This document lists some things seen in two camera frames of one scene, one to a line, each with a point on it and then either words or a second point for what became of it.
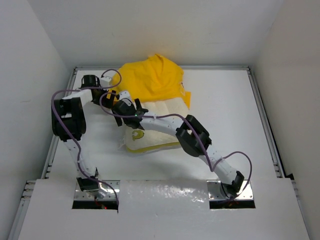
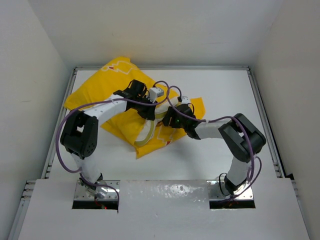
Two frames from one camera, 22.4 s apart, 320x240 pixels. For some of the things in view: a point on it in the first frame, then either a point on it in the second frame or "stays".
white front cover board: [163, 210] stays
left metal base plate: [92, 194] stays
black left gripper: [107, 102] → [149, 113]
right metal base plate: [214, 192] stays
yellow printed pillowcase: [153, 78] → [116, 76]
